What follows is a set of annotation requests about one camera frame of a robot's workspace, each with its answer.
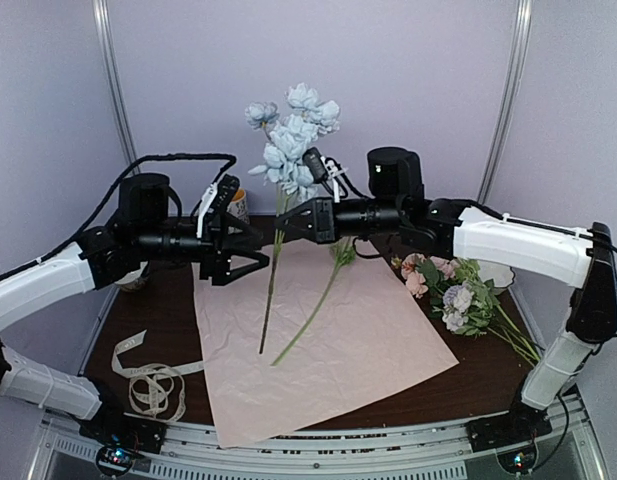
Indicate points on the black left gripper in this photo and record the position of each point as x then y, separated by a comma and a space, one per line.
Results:
215, 264

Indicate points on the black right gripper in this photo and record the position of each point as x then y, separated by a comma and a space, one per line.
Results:
325, 221

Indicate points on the white patterned mug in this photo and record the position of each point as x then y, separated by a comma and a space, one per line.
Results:
238, 206

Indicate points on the white fake flower stem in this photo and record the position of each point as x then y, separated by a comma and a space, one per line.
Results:
343, 254

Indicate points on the blue fake hydrangea stem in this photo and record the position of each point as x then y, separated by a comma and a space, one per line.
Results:
288, 138

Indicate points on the pink wrapping paper sheet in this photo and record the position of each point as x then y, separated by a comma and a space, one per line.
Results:
370, 340

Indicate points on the purple fake flower bunch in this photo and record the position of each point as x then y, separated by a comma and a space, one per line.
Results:
472, 309

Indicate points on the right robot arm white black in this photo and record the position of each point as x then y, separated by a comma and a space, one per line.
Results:
549, 291

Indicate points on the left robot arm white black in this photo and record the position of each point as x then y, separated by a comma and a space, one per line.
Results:
93, 260

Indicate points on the white ceramic bowl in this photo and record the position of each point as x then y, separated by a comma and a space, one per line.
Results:
134, 280

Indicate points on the beige printed ribbon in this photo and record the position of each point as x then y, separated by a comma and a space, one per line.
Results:
155, 390

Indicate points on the white scalloped dish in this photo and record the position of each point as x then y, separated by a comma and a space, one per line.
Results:
498, 275

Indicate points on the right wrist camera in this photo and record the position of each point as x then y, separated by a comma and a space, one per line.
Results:
326, 172

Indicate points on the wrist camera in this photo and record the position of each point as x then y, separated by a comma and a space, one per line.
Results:
326, 172
215, 201

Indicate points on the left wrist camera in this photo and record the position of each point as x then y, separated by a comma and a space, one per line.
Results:
215, 201

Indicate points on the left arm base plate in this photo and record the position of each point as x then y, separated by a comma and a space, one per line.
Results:
130, 433

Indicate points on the aluminium front rail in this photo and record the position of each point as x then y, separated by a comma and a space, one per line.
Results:
439, 450

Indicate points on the left aluminium frame post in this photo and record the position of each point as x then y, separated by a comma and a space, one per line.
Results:
104, 33

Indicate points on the aluminium frame post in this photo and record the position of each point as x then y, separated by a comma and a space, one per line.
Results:
104, 33
515, 69

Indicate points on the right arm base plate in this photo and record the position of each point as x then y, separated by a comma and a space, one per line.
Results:
506, 429

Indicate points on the right aluminium frame post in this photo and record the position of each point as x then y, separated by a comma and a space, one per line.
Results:
515, 69

